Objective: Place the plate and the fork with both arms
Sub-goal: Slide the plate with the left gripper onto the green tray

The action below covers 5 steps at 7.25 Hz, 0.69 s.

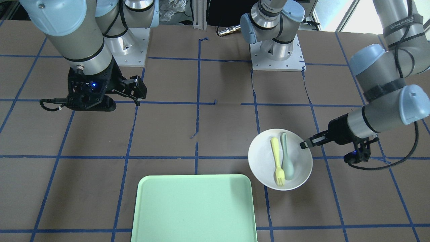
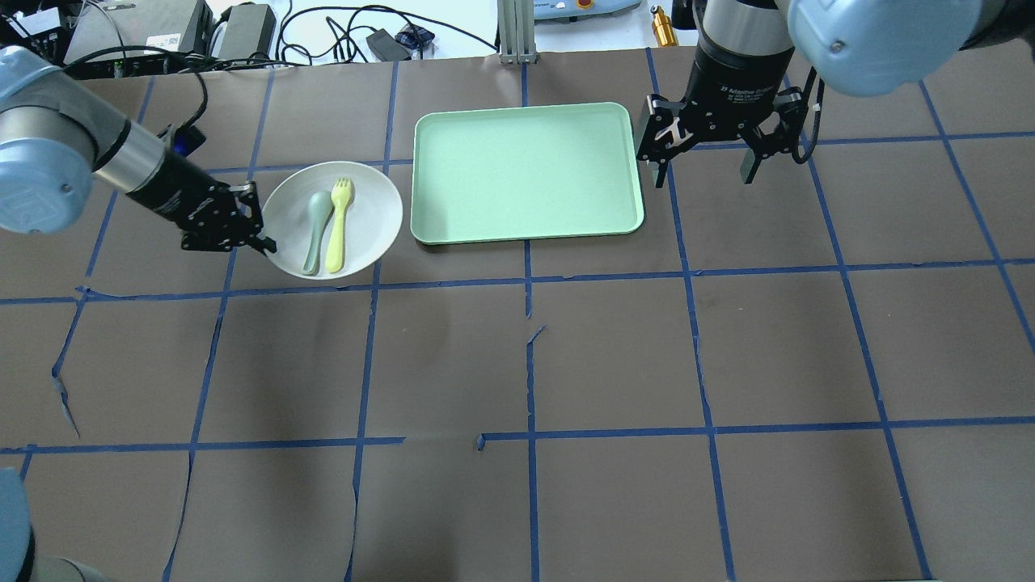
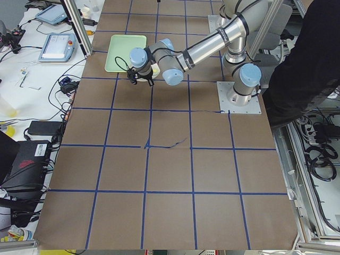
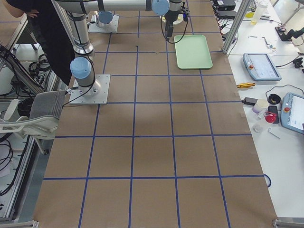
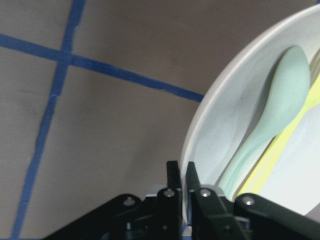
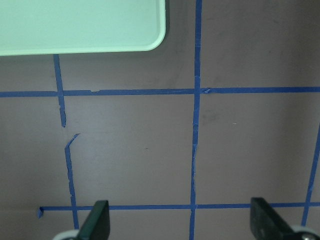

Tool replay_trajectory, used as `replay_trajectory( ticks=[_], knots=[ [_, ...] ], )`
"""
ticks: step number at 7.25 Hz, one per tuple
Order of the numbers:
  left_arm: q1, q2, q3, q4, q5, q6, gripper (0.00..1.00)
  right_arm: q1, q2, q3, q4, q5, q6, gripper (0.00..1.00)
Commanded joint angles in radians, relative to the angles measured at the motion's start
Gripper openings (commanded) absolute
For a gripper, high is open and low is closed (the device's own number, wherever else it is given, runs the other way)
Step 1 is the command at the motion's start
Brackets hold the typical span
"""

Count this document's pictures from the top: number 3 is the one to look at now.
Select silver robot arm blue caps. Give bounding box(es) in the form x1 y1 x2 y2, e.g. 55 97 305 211
127 0 268 86

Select teach pendant tablet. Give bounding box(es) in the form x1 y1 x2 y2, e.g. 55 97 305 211
35 5 67 26
38 33 77 62

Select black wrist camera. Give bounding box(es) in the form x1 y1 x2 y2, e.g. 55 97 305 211
126 68 138 84

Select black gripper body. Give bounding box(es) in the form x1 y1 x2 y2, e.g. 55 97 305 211
137 71 153 81

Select near teach pendant tablet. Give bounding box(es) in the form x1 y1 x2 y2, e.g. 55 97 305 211
38 33 77 62

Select black computer box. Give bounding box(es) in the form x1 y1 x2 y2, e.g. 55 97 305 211
1 140 52 190

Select beige round plate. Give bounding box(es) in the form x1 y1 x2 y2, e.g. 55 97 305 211
137 69 160 83

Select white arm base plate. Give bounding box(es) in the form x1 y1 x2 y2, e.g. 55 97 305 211
217 81 262 114

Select grey white chair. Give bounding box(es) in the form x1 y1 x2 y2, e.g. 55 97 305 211
253 1 293 68

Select aluminium frame post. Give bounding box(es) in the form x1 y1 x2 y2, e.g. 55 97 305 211
60 0 92 56

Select far teach pendant tablet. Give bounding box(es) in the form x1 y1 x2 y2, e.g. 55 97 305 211
35 5 67 26

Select mint green tray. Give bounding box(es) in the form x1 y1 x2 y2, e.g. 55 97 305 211
105 35 147 73

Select black power brick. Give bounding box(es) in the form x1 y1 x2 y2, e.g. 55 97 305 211
27 121 62 136

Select person in black clothes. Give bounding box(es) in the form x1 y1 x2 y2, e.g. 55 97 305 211
262 1 339 129

